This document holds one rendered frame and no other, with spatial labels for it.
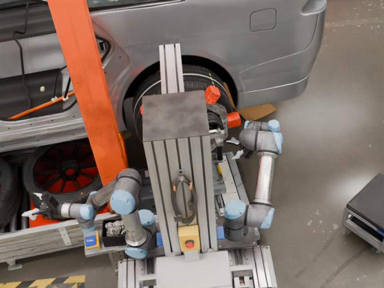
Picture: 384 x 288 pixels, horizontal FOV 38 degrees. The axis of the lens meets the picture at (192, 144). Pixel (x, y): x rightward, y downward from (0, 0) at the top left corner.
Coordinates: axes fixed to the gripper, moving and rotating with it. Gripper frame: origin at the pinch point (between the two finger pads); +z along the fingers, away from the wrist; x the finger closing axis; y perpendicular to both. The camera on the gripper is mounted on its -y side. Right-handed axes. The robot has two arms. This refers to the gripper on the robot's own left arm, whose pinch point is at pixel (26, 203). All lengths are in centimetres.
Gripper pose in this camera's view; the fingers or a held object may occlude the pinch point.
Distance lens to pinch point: 306.2
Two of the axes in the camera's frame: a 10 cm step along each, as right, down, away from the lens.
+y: 0.9, 7.5, 6.6
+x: 2.0, -6.6, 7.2
